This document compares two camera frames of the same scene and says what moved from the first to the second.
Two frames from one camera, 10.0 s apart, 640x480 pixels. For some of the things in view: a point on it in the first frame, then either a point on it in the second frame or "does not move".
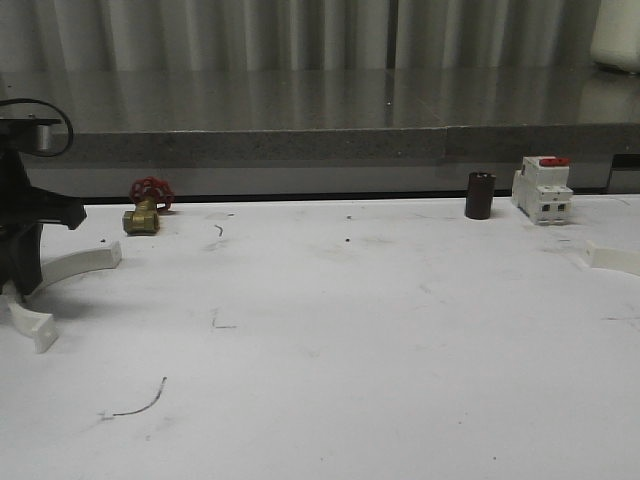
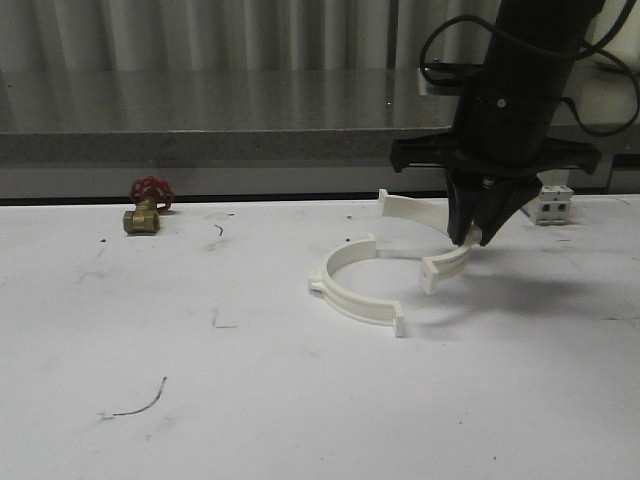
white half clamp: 38,324 -> 360,308
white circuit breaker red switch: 541,191 does not move
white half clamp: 616,259 -> 439,267
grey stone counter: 334,130 does not move
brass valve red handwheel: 150,196 does not move
